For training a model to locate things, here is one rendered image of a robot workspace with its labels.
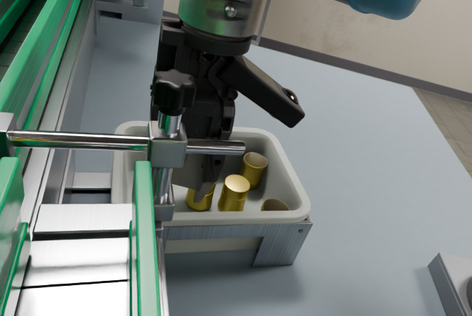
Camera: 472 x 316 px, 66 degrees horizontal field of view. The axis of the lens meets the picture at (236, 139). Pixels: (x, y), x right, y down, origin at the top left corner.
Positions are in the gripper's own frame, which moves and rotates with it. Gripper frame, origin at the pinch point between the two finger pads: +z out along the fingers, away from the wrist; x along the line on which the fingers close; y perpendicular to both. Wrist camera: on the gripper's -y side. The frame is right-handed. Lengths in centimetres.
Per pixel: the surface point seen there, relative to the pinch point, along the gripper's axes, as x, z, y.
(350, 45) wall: -250, 60, -177
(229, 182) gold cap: 0.8, -0.8, -3.3
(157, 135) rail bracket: 13.0, -16.3, 7.6
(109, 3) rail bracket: -50, -5, 15
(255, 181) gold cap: -2.5, 1.8, -8.4
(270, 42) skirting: -271, 76, -111
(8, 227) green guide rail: 19.1, -14.0, 15.3
